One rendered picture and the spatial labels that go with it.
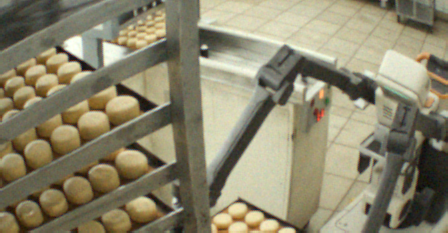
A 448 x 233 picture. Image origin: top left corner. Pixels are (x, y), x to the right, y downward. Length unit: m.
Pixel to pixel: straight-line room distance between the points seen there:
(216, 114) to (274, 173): 0.32
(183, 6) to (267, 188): 1.76
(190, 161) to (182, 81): 0.12
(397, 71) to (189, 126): 1.17
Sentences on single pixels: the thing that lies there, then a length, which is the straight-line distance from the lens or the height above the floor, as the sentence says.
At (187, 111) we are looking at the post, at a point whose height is 1.51.
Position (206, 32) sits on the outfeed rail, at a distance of 2.67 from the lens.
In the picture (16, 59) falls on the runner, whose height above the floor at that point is 1.68.
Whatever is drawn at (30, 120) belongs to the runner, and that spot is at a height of 1.59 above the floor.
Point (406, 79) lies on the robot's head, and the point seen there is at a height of 1.10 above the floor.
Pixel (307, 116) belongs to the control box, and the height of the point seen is 0.77.
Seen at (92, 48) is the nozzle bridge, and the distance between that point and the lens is 2.46.
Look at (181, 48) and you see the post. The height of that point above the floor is 1.60.
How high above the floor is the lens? 1.90
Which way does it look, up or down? 30 degrees down
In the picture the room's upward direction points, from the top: 2 degrees counter-clockwise
